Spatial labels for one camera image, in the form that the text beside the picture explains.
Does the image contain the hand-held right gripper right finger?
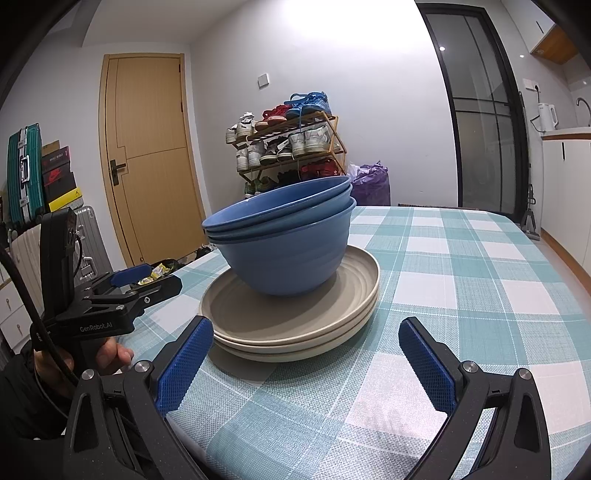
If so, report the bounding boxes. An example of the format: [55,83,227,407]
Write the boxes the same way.
[398,316,552,480]

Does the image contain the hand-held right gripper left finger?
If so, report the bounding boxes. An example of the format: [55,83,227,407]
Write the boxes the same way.
[62,315,218,480]

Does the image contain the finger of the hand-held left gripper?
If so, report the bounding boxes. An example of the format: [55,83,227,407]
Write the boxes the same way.
[82,275,182,318]
[76,263,153,296]

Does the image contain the cream plate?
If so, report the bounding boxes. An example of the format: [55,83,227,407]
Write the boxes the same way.
[217,314,372,363]
[213,300,376,356]
[199,244,380,344]

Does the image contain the large dark blue bowl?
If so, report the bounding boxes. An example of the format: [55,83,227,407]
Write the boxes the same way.
[208,198,357,297]

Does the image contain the light blue bowl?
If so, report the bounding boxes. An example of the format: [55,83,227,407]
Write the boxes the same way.
[205,185,355,241]

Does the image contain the small dark blue bowl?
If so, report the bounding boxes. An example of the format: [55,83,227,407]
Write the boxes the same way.
[202,175,352,232]

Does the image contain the person's left forearm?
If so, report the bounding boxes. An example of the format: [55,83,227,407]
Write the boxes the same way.
[0,353,77,480]

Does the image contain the person's left hand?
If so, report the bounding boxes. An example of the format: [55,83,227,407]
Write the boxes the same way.
[32,337,134,384]

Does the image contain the yellow snack packets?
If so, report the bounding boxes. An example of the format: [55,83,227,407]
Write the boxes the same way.
[136,261,178,282]

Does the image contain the white ribbed suitcase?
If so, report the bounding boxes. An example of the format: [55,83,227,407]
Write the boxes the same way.
[8,226,47,324]

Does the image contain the silver suitcase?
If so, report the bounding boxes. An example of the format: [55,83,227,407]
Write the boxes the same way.
[71,206,114,280]

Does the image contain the pile of dark shoes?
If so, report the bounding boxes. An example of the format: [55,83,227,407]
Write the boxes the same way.
[178,244,218,268]

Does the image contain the white drawer cabinet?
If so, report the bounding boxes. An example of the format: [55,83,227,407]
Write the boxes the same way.
[0,272,35,354]

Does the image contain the stack of shoe boxes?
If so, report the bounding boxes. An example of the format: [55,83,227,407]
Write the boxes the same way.
[41,141,84,213]

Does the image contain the green suitcase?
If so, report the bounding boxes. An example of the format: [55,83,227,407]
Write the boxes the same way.
[7,124,47,229]

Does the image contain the teal checked tablecloth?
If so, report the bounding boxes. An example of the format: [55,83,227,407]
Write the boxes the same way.
[111,205,591,480]

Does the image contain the wooden door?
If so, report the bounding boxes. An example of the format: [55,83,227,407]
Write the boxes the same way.
[100,53,207,267]

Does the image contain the purple plastic bag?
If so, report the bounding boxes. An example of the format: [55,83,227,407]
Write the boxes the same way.
[347,161,391,207]

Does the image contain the wooden shoe rack with shoes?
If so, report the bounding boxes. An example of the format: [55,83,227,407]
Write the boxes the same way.
[225,91,345,197]

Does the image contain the white base cabinets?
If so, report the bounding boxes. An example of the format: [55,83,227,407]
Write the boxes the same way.
[538,127,591,287]

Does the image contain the black framed glass door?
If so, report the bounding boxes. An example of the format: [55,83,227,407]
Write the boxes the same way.
[416,2,532,217]

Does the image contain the white electric kettle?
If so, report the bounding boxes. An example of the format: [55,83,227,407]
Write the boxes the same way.
[537,102,558,132]

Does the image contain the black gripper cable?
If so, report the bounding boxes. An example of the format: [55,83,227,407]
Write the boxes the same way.
[0,247,79,384]

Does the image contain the white wall cabinet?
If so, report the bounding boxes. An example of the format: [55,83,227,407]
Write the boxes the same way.
[501,0,580,64]

